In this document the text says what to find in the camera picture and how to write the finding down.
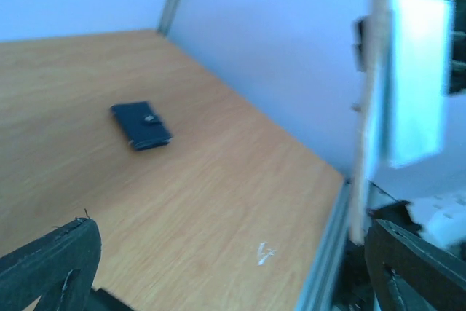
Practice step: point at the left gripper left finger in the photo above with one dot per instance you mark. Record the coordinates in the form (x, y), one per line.
(56, 269)

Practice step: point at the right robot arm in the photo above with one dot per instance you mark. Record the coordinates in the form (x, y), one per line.
(435, 186)

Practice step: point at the dark blue wallet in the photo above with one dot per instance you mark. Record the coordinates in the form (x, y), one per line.
(142, 126)

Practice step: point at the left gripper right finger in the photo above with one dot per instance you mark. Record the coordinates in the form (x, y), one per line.
(408, 273)

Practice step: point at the beige card holder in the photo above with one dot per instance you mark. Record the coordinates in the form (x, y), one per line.
(406, 53)

